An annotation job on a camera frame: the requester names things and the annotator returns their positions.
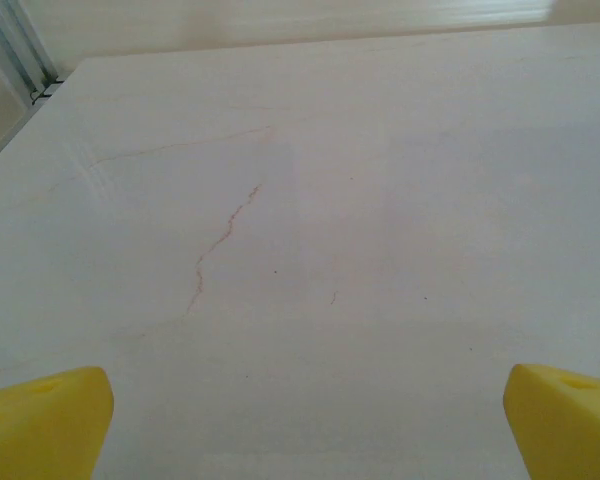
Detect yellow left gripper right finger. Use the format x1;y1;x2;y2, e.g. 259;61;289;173
503;363;600;480

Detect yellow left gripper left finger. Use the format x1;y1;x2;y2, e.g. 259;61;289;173
0;365;115;480

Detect aluminium frame post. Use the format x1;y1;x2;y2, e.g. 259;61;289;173
0;0;64;106

